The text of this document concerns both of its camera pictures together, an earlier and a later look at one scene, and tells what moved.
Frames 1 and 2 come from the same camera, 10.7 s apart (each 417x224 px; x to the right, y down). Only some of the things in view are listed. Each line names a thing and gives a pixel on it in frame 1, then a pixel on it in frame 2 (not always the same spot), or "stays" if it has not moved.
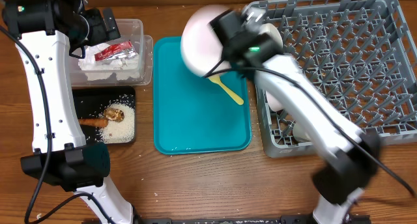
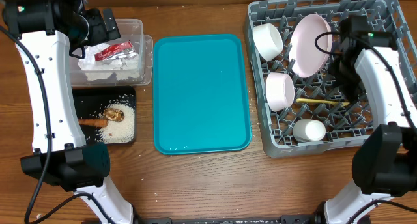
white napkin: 103,69 stays
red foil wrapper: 124,50 stays
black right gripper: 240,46 → 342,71
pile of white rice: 124,131 stays
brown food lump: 114,114 stays
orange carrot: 93,122 stays
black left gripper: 101,34 stays
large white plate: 201,47 → 305,58
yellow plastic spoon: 217,79 → 339,103
